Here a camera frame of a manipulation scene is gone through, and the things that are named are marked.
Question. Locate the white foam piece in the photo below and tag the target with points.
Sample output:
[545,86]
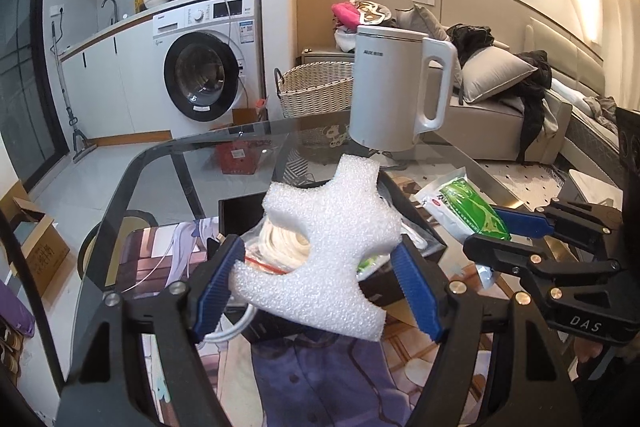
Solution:
[325,267]

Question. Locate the white washing machine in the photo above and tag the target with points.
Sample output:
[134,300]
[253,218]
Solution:
[175,27]

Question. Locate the printed desk mat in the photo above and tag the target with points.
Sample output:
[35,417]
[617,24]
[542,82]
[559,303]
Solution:
[310,382]

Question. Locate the green medicine packet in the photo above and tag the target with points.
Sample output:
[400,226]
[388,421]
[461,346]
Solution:
[465,202]

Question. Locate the person's right hand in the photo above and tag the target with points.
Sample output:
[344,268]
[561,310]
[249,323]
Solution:
[595,354]

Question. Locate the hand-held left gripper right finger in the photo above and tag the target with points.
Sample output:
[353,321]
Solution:
[417,292]

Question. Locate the black storage box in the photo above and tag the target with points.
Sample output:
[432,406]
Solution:
[240,217]

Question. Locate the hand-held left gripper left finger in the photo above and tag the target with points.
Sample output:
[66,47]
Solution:
[217,292]

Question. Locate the black jacket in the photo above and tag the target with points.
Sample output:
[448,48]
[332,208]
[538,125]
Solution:
[535,107]

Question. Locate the cardboard box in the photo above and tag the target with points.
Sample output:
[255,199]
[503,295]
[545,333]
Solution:
[45,257]

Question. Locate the small orange box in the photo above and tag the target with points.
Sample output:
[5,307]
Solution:
[245,114]

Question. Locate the bed with grey bedding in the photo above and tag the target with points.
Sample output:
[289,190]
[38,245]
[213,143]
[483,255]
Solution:
[600,117]

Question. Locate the grey pillow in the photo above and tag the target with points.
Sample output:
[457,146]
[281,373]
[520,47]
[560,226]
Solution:
[425,24]

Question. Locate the red plastic basket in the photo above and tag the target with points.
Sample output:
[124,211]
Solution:
[235,157]

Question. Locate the dark grey garment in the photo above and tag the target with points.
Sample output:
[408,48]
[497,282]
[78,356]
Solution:
[470,39]

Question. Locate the beige sofa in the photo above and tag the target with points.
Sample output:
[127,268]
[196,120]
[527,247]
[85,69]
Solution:
[480,132]

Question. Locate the wicker laundry basket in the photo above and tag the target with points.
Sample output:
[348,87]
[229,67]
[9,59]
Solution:
[310,92]

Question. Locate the white kitchen base cabinet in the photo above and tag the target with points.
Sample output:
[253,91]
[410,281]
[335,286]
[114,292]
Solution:
[115,97]

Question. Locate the wall socket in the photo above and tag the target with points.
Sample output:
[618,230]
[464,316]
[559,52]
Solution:
[56,10]

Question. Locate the beige pillow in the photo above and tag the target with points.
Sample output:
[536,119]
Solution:
[495,72]

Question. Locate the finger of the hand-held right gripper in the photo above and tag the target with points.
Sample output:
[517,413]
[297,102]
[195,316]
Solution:
[520,222]
[495,252]

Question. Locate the purple cloth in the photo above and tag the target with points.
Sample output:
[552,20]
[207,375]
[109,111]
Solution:
[17,312]

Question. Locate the kitchen faucet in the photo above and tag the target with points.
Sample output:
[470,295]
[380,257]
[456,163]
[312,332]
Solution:
[111,4]

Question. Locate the mop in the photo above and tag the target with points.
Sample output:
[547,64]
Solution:
[80,142]

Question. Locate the pink cloth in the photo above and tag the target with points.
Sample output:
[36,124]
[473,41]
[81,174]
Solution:
[345,13]

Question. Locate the yellow bottle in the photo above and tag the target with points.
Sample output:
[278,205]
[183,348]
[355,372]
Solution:
[139,2]

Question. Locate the white electric kettle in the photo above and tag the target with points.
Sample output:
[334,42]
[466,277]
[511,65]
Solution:
[385,92]

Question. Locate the printed cloth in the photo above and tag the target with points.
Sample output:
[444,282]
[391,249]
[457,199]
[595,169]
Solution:
[372,11]

